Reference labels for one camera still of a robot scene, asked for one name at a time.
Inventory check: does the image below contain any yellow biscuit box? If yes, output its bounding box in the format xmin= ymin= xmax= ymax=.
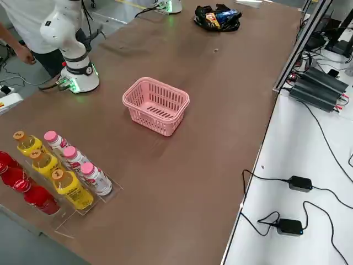
xmin=205 ymin=12 xmax=222 ymax=30

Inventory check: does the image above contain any blue cookie box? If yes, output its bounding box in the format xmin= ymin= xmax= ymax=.
xmin=215 ymin=9 xmax=238 ymax=24

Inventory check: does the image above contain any pink plastic slotted basket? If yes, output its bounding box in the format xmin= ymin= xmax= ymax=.
xmin=122 ymin=77 xmax=190 ymax=137

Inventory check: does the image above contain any black plastic bag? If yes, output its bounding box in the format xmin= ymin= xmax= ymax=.
xmin=194 ymin=4 xmax=242 ymax=33

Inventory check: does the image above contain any person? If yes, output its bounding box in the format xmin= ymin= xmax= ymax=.
xmin=0 ymin=0 xmax=83 ymax=81

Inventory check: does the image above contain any white floor box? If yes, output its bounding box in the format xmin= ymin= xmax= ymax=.
xmin=0 ymin=92 xmax=24 ymax=116

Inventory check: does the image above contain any yellow drink bottle orange cap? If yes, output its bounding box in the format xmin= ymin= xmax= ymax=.
xmin=13 ymin=131 xmax=45 ymax=155
xmin=51 ymin=169 xmax=94 ymax=209
xmin=29 ymin=150 xmax=60 ymax=176

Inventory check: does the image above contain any small black power adapter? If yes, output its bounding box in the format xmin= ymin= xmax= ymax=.
xmin=277 ymin=218 xmax=304 ymax=236
xmin=288 ymin=176 xmax=313 ymax=192

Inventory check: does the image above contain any black monitor stand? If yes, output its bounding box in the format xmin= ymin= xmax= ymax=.
xmin=324 ymin=0 xmax=353 ymax=57

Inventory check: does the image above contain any black arm base cable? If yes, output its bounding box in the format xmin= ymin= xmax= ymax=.
xmin=133 ymin=3 xmax=168 ymax=19
xmin=38 ymin=78 xmax=67 ymax=91

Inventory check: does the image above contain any black adapter cable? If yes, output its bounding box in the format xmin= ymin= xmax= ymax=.
xmin=242 ymin=169 xmax=353 ymax=209
xmin=239 ymin=200 xmax=350 ymax=265

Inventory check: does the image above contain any aluminium frame post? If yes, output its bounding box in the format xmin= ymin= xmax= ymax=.
xmin=272 ymin=0 xmax=336 ymax=94

